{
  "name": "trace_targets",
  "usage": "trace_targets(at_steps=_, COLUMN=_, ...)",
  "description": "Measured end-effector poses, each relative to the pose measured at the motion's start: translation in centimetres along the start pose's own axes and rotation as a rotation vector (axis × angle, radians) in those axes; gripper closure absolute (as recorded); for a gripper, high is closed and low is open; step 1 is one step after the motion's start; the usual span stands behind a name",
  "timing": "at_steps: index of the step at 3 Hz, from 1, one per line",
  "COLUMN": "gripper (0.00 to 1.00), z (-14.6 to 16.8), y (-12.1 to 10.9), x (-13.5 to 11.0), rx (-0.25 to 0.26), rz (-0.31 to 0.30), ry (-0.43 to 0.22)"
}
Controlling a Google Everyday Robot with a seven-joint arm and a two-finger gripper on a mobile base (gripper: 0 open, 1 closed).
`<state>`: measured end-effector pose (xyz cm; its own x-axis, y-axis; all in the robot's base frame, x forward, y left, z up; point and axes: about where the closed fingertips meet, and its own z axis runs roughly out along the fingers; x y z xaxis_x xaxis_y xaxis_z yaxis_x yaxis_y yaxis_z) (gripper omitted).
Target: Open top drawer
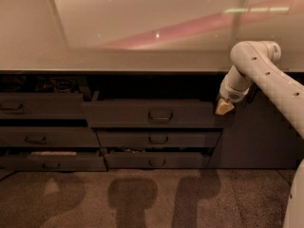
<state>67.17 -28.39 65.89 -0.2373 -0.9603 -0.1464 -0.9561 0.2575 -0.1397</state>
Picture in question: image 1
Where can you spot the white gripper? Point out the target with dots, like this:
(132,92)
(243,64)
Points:
(233,94)

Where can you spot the dark drawer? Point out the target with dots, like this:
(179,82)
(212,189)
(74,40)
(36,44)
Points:
(158,139)
(120,113)
(163,160)
(59,163)
(48,137)
(41,106)

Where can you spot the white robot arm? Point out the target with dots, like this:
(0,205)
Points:
(254,63)

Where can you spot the dark clutter in left drawer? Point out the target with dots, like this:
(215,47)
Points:
(27,83)

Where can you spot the light flat item in drawer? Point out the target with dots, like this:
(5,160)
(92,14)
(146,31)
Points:
(53,153)

